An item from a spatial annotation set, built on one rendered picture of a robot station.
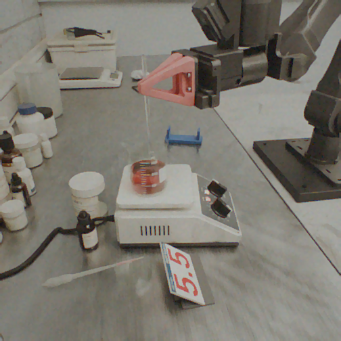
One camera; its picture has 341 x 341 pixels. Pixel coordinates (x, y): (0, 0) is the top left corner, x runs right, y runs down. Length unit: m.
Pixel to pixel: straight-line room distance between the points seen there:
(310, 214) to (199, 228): 0.23
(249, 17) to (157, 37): 1.47
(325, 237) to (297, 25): 0.35
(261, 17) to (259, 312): 0.40
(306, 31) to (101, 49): 1.11
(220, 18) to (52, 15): 1.54
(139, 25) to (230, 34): 1.46
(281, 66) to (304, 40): 0.06
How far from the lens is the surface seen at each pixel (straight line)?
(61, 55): 1.58
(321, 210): 0.66
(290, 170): 0.73
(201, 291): 0.47
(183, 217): 0.49
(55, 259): 0.55
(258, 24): 0.51
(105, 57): 1.56
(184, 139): 0.85
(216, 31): 0.48
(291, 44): 0.56
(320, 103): 0.70
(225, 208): 0.52
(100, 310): 0.47
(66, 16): 1.94
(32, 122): 0.84
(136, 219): 0.49
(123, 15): 1.92
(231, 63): 0.48
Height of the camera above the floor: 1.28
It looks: 32 degrees down
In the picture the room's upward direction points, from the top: 1 degrees counter-clockwise
